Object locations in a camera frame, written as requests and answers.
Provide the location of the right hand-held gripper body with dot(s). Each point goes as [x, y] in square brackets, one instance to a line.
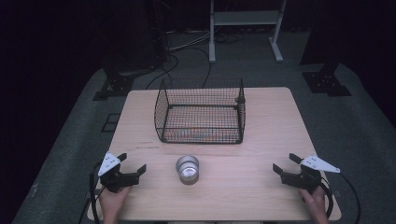
[306, 180]

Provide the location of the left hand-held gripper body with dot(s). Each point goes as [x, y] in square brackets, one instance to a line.
[115, 179]

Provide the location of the person's right hand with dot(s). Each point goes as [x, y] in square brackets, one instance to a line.
[315, 200]

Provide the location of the small metal cup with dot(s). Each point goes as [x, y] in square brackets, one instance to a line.
[187, 169]

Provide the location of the person's left hand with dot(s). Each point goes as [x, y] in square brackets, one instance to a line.
[112, 202]

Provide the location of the white metal desk frame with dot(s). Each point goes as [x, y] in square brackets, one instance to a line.
[243, 18]

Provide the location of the black stand with base plate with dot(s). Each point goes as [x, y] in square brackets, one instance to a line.
[327, 82]
[116, 85]

